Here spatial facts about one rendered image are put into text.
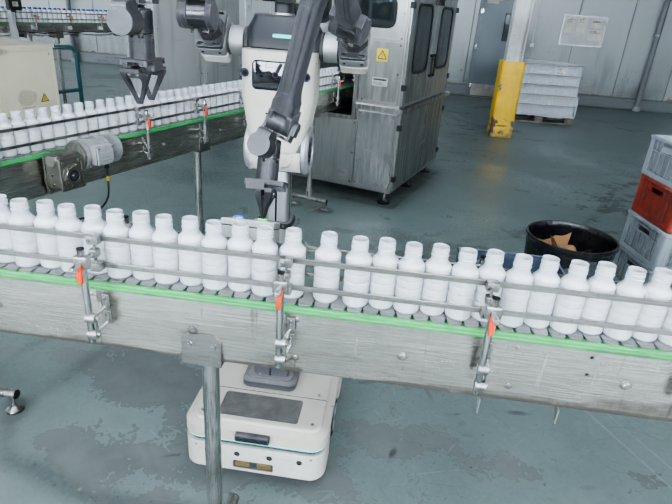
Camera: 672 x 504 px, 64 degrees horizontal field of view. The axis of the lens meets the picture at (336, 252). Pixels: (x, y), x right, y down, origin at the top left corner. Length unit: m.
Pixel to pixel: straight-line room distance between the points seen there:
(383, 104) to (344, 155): 0.59
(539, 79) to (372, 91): 6.03
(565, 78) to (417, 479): 9.08
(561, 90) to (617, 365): 9.46
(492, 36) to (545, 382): 12.10
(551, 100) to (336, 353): 9.59
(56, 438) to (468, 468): 1.64
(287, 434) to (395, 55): 3.46
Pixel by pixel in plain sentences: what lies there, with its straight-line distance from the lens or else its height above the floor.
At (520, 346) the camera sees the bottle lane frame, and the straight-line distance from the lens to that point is 1.28.
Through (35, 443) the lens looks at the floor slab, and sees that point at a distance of 2.52.
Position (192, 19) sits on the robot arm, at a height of 1.57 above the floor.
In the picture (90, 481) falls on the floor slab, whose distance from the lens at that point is 2.31.
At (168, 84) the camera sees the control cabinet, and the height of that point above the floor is 0.63.
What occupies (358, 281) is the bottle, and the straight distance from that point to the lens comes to 1.21.
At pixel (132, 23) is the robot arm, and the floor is 1.57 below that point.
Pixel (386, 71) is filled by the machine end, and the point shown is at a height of 1.17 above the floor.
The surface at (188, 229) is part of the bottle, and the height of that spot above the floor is 1.14.
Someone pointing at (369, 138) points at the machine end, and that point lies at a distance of 4.90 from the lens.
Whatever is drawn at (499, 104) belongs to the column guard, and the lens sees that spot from 8.74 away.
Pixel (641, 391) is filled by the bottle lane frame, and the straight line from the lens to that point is 1.42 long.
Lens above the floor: 1.63
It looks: 24 degrees down
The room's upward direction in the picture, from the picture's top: 4 degrees clockwise
